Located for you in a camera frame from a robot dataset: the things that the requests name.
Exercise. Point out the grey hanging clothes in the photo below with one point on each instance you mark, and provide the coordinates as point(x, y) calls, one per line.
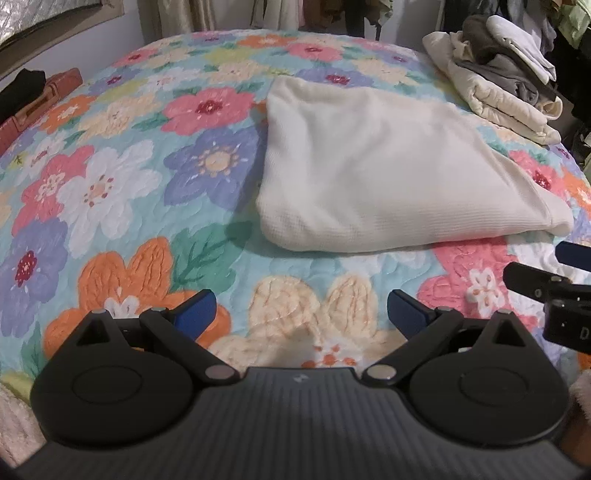
point(531, 23)

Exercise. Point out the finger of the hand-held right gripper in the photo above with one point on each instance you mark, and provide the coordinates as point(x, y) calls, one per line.
point(575, 256)
point(535, 281)

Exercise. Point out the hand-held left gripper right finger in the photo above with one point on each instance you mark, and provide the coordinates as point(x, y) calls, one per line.
point(408, 316)

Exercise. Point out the cream hanging garment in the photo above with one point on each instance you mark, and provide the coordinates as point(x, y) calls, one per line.
point(277, 7)

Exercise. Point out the silver insulated window cover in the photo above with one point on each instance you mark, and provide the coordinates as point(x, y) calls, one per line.
point(41, 16)

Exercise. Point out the brown hanging garment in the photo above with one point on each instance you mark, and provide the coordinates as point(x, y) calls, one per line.
point(323, 5)

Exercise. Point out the grey folded garment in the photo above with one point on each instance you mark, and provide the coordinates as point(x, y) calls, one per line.
point(512, 78)

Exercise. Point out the black hanging garment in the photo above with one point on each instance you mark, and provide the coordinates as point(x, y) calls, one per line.
point(360, 14)

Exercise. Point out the white folded garment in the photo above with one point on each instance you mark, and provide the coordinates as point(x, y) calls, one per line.
point(521, 46)

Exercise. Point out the floral quilt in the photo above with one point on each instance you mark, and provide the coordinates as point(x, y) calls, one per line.
point(138, 184)

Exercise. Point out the wooden window frame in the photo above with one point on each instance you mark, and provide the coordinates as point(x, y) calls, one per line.
point(113, 9)

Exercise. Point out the beige curtain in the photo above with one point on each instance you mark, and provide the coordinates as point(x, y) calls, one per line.
point(180, 18)

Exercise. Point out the pile of folded clothes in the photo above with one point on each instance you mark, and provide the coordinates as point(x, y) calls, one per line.
point(494, 101)

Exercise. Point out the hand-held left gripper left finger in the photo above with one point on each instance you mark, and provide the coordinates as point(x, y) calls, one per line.
point(196, 314)

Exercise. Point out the black cloth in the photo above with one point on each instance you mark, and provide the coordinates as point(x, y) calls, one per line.
point(21, 90)

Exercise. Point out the dark brown folded garment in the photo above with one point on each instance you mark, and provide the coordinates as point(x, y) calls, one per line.
point(480, 37)

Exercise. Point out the fluffy white fabric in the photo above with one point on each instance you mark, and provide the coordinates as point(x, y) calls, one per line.
point(18, 424)

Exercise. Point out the cream pajama top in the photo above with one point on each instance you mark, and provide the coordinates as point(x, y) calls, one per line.
point(378, 170)

